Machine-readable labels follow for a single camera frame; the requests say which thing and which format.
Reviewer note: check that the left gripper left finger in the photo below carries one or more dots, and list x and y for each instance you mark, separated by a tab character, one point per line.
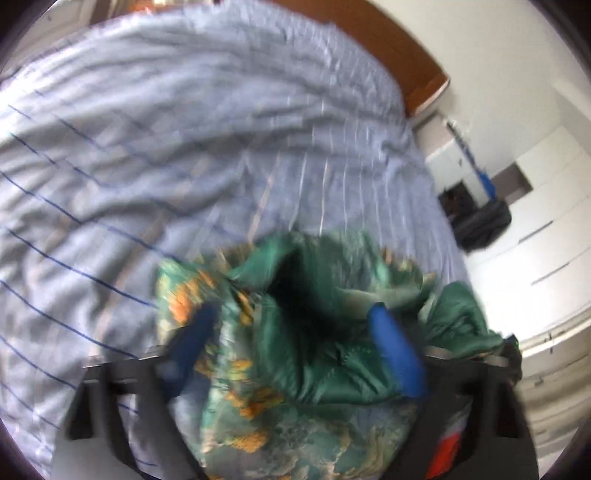
161	378

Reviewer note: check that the green patterned silk jacket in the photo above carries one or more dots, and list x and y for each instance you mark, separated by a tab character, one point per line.
290	383

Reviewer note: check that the white desk with drawers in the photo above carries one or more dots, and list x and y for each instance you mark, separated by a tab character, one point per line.
451	162

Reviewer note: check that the dark jacket on chair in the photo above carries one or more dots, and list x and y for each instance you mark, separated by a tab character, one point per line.
475	228

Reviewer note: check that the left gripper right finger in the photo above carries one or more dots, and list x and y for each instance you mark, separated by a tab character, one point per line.
425	380

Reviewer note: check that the blue checked duvet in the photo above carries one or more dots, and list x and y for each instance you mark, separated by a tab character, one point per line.
171	135

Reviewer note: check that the brown wooden headboard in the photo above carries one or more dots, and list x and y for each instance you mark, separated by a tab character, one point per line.
392	50

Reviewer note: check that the orange blanket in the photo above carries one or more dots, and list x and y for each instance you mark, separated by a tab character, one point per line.
445	455

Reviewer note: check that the white wardrobe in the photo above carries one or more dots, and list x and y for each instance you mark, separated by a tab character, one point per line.
537	275

